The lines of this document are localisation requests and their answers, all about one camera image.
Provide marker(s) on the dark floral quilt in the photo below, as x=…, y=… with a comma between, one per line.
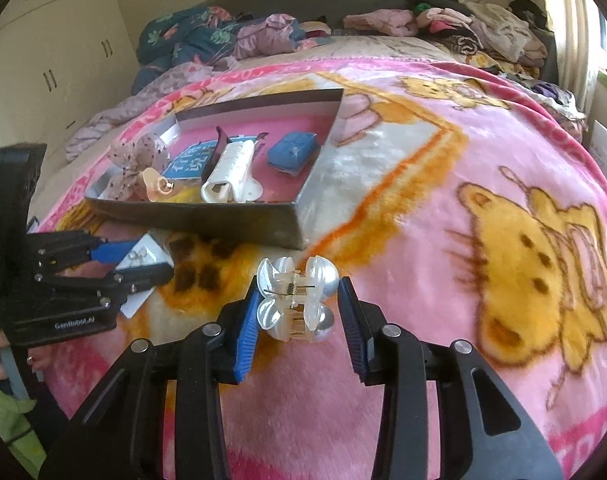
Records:
x=201, y=34

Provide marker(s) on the lilac crumpled blanket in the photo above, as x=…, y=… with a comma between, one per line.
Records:
x=174, y=79

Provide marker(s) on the cream window curtain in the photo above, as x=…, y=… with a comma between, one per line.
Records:
x=577, y=31

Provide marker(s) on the pile of mixed clothes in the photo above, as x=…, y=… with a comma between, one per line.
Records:
x=509, y=41

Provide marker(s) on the dotted fabric hair bow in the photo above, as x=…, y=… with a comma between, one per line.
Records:
x=132, y=158

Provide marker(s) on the cream built-in wardrobe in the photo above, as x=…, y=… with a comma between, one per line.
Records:
x=61, y=62

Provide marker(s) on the pearl white claw clip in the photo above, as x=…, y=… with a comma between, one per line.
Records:
x=294, y=302

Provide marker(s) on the earring card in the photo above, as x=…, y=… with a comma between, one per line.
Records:
x=146, y=265

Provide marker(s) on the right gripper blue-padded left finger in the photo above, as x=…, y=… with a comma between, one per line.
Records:
x=246, y=332

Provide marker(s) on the shallow cardboard box tray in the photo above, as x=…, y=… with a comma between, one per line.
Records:
x=176, y=207

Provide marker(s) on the blue fabric pouch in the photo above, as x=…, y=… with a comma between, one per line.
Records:
x=292, y=153

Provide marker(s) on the pink folded garment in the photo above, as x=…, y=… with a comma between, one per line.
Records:
x=389, y=22

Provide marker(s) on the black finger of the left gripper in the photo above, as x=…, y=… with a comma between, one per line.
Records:
x=143, y=278

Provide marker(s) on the cream white comb clip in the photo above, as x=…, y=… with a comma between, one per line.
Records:
x=232, y=180

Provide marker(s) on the dark brown hair clip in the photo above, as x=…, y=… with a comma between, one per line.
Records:
x=221, y=144

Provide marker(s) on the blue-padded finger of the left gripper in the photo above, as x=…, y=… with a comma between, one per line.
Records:
x=112, y=252

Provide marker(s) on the pink cartoon bear blanket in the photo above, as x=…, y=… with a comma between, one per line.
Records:
x=452, y=200

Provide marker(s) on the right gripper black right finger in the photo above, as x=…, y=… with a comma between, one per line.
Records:
x=355, y=327

